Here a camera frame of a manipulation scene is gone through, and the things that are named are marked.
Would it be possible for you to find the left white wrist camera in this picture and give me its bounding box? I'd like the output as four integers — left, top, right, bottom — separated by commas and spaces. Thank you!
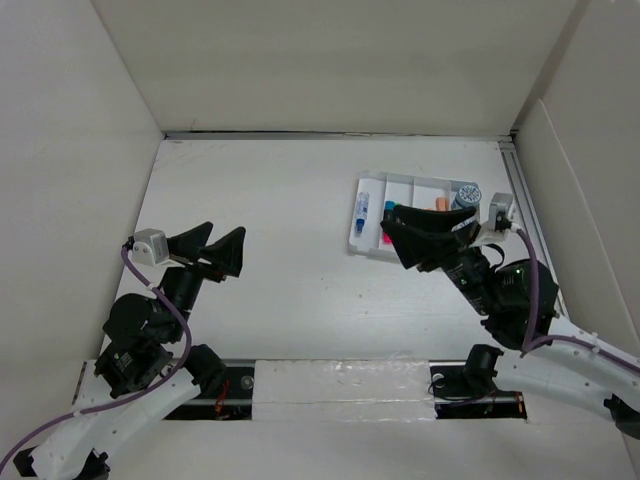
124, 228, 170, 267

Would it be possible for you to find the white foam block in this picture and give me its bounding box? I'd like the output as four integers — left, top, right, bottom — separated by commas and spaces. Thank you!
252, 359, 436, 423

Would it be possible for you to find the aluminium rail back edge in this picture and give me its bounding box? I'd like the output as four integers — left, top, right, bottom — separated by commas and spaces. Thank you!
164, 130, 513, 142

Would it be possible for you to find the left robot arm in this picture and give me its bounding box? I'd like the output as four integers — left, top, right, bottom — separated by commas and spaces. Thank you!
1, 222, 246, 479

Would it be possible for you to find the clear glue bottle blue cap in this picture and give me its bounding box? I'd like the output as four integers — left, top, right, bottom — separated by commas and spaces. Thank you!
354, 192, 370, 235

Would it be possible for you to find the aluminium rail right side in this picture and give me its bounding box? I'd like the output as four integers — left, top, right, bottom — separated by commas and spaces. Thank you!
499, 139, 579, 346

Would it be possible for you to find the orange translucent marker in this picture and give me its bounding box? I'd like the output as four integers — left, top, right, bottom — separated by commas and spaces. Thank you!
426, 197, 450, 212

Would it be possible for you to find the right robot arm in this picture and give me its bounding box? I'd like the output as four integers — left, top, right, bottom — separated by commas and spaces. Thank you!
380, 194, 639, 438

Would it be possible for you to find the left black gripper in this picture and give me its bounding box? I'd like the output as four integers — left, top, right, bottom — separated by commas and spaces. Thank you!
160, 220, 245, 340

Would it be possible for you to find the white divided organizer tray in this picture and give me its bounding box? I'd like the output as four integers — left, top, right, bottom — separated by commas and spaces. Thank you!
348, 171, 479, 262

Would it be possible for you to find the blue cap black highlighter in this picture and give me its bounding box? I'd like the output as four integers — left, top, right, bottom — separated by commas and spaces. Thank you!
383, 200, 395, 215

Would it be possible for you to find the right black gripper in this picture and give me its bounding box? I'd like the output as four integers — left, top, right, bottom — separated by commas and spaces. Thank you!
378, 203, 500, 315

